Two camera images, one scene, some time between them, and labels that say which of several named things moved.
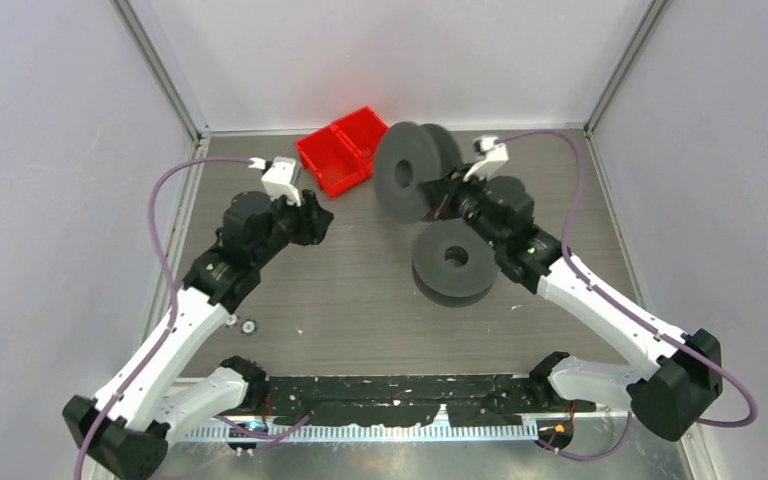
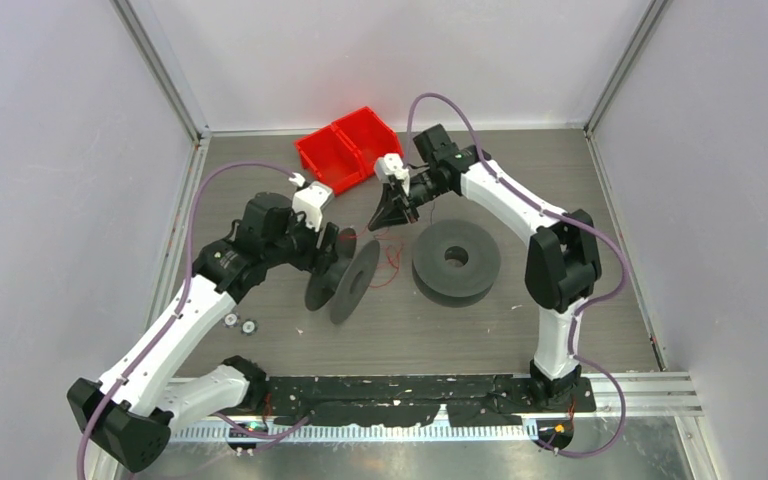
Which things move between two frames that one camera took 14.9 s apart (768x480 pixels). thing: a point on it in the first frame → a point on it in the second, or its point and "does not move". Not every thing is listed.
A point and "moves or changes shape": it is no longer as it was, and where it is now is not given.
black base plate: (412, 400) does not move
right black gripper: (442, 193) → (390, 210)
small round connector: (249, 327) does not move
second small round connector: (230, 321) does not move
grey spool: (454, 262) does not move
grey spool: (409, 154) moves or changes shape
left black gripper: (312, 218) → (317, 258)
